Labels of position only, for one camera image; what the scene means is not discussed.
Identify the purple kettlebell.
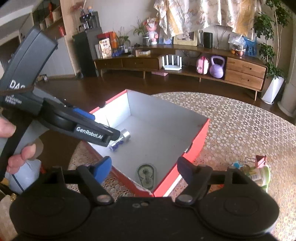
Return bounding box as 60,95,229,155
210,55,225,78

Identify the grey correction tape dispenser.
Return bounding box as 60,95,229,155
137,163,157,191

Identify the blue plastic bag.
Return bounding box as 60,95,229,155
243,37,257,57

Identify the black cylindrical speaker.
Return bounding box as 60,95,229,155
203,32,213,49

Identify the pink binder clip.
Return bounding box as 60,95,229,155
244,155,267,168

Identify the red white cardboard box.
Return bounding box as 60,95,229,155
92,90,210,197

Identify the white standing air conditioner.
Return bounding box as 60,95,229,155
276,76,296,119

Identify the green white tube bottle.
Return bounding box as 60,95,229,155
246,166,271,193

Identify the person's left hand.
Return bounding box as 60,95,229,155
1,116,36,179

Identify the white plant pot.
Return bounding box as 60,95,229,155
261,77,285,105

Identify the pink doll figurine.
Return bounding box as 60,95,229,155
146,18,159,45

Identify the framed picture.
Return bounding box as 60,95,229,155
174,31,198,46

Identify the black cabinet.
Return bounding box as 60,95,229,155
72,27,102,77

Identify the silver tape roll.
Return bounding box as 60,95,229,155
113,129,131,147

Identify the floral hanging cloth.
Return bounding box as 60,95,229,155
154,0,261,37

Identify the patterned lace tablecloth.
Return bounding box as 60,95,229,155
68,91,296,241

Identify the coffee machine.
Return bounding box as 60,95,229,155
79,11,100,30

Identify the colourful snack box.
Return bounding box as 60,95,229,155
99,38,112,59

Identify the wooden tv console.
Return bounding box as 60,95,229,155
94,45,267,94

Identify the white wifi router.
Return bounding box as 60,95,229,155
162,55,182,71

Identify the tall green houseplant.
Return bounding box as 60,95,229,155
253,1,292,78

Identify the pink toy case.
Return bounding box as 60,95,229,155
196,56,209,75

